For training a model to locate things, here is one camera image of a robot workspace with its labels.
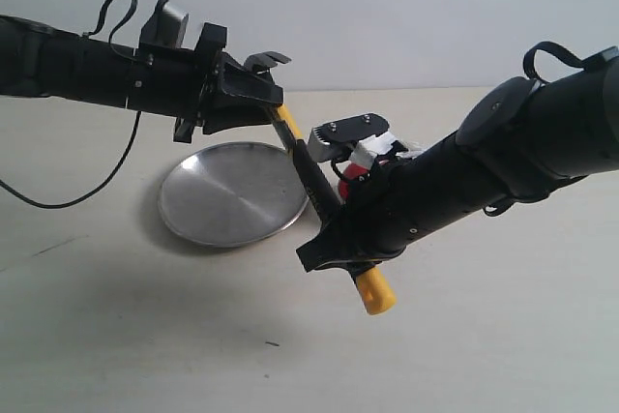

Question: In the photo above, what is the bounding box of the round steel plate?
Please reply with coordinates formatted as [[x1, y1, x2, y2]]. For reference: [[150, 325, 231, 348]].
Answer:
[[158, 141, 309, 249]]

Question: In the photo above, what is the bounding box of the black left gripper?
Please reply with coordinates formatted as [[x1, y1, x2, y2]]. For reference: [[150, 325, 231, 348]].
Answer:
[[127, 22, 284, 143]]

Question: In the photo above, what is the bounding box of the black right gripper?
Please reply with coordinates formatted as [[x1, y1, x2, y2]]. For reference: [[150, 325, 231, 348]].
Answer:
[[296, 156, 426, 273]]

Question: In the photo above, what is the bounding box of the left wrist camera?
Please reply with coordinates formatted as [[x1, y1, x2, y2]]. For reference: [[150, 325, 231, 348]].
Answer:
[[139, 0, 190, 48]]

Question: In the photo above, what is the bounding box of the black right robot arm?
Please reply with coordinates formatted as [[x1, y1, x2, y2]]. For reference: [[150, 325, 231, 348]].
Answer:
[[198, 41, 618, 275]]

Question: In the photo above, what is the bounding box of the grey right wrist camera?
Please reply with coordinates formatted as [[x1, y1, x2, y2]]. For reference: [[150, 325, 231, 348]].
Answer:
[[307, 113, 406, 169]]

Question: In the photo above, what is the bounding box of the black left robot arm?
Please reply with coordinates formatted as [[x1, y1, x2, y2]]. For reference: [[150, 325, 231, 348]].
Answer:
[[1, 15, 283, 143]]

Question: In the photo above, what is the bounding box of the red dome push button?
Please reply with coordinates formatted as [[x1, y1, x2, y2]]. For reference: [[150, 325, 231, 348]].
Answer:
[[337, 161, 422, 204]]

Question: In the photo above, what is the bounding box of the yellow black claw hammer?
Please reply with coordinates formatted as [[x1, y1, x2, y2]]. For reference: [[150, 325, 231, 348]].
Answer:
[[243, 50, 398, 316]]

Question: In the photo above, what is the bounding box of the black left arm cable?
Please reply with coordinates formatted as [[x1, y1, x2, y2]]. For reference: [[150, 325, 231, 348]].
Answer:
[[0, 0, 144, 210]]

